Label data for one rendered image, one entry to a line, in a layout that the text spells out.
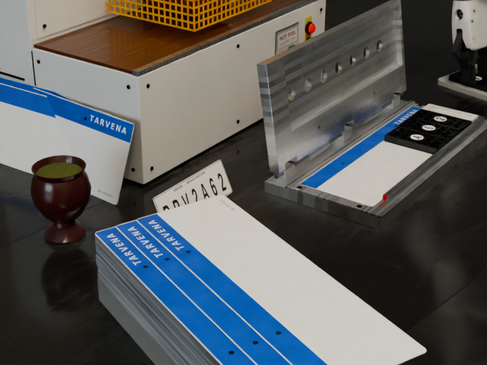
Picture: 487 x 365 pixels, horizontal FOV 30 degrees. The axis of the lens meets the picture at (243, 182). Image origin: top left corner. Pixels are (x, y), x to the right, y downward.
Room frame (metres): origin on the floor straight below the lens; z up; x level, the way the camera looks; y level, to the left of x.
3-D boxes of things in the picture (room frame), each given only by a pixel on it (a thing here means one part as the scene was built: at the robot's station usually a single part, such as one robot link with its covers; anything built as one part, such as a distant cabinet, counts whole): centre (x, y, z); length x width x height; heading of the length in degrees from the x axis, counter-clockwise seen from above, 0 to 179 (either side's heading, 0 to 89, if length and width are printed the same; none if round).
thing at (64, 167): (1.14, 0.26, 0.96); 0.09 x 0.09 x 0.11
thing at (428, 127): (1.46, -0.32, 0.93); 0.10 x 0.05 x 0.01; 55
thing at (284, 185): (1.40, -0.24, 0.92); 0.44 x 0.21 x 0.04; 145
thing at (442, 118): (1.50, -0.35, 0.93); 0.10 x 0.05 x 0.01; 55
